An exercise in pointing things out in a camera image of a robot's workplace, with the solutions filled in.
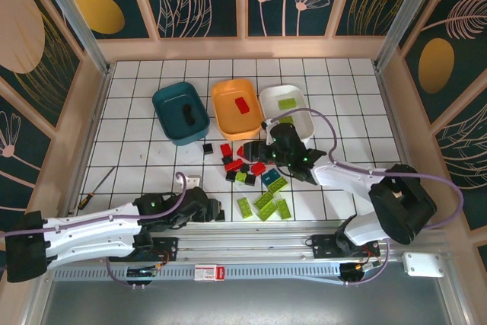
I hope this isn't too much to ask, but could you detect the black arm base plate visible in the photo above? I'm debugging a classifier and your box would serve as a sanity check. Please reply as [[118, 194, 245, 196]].
[[311, 233, 381, 262], [109, 236, 180, 263]]

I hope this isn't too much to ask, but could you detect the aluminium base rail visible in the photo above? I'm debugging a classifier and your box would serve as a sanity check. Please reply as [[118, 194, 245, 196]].
[[37, 221, 452, 265]]

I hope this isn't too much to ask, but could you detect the aluminium corner post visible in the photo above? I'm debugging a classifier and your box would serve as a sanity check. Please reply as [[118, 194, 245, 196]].
[[32, 0, 112, 75], [374, 0, 425, 71]]

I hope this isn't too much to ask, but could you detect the red white label sticker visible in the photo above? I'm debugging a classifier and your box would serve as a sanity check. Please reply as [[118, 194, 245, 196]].
[[193, 263, 226, 282]]

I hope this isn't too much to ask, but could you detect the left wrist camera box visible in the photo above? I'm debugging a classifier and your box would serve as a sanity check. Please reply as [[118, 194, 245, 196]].
[[182, 186, 208, 209]]

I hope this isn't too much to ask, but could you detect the grey slotted cable duct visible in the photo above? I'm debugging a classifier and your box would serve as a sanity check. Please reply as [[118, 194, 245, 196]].
[[53, 263, 345, 285]]

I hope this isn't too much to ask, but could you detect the white plastic box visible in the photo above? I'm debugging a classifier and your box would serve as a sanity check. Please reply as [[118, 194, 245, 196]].
[[402, 251, 446, 279]]

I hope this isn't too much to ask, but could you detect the orange plastic container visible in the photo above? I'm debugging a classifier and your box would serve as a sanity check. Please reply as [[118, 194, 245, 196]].
[[211, 78, 264, 142]]

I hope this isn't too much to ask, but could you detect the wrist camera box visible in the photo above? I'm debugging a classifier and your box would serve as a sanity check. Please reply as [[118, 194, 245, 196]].
[[263, 119, 302, 149], [182, 186, 208, 209]]

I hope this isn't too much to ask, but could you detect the white plastic container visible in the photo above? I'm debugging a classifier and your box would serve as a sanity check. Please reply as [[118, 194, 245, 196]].
[[259, 84, 316, 142]]

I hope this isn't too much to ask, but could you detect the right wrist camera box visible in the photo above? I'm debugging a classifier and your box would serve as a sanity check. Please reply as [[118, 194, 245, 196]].
[[263, 119, 302, 149]]

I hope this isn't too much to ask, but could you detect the teal plastic container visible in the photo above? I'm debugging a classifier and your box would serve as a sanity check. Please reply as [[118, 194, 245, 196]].
[[151, 81, 211, 147]]

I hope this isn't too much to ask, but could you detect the purple cable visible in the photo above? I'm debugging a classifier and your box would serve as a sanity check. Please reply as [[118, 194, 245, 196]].
[[0, 171, 188, 290], [262, 107, 466, 288]]

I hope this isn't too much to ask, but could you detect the screwdriver with orange black handle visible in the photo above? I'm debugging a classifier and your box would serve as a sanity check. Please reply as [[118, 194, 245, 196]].
[[77, 167, 116, 211]]

